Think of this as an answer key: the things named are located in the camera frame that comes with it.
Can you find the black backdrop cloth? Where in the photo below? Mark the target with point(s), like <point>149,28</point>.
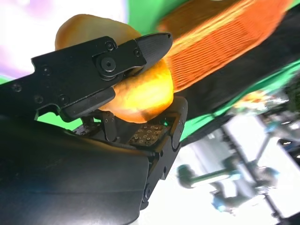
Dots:
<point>234,75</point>

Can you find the green cloth with small print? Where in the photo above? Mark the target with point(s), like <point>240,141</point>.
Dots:
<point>204,122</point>

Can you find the green tablecloth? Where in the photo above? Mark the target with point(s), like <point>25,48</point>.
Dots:
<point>143,11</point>

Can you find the pale lilac plate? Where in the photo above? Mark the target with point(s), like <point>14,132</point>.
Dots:
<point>23,35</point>

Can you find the round orange-striped bread bun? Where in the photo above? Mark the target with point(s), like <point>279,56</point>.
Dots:
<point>145,98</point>

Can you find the clear bag of bread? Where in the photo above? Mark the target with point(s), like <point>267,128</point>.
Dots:
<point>257,99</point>

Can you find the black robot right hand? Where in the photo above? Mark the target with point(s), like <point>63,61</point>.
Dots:
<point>58,175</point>

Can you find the orange wicker basket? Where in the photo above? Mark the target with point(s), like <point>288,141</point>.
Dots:
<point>222,30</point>

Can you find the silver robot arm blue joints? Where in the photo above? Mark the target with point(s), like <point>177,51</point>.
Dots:
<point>201,179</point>

